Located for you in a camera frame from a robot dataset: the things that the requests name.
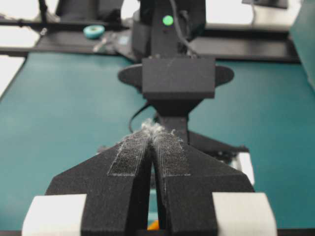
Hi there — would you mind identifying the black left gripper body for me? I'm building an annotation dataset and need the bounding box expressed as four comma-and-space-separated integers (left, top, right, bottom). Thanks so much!
155, 115, 249, 160

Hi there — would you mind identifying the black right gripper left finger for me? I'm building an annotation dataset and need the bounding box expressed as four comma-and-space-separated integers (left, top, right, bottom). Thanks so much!
22, 134, 151, 236

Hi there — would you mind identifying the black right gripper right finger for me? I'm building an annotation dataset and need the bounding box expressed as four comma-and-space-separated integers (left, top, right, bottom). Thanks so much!
153, 133, 277, 236

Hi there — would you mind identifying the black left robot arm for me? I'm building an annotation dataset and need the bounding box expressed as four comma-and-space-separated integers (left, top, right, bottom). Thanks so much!
22, 0, 253, 236

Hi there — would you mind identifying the teal tape roll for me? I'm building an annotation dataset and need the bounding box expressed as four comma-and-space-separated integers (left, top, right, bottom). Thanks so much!
83, 25, 105, 39

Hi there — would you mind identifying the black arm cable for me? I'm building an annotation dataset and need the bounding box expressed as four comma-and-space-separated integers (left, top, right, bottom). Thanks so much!
168, 0, 200, 59

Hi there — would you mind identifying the black metal frame rail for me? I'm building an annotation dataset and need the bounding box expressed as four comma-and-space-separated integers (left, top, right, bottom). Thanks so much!
0, 19, 128, 31

